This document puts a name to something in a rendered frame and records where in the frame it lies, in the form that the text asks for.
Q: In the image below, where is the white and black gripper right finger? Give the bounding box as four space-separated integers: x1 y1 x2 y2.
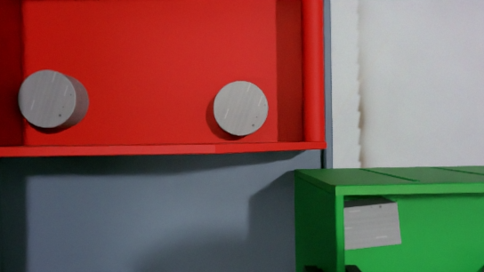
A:
345 265 362 272

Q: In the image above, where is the red open bin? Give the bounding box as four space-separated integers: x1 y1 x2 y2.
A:
0 0 327 156

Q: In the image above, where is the grey metal block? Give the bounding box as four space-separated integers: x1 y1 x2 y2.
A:
343 197 401 250

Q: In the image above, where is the green bin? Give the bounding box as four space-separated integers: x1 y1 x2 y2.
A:
294 165 484 272

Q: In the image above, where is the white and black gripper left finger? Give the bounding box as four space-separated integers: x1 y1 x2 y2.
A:
303 265 324 272

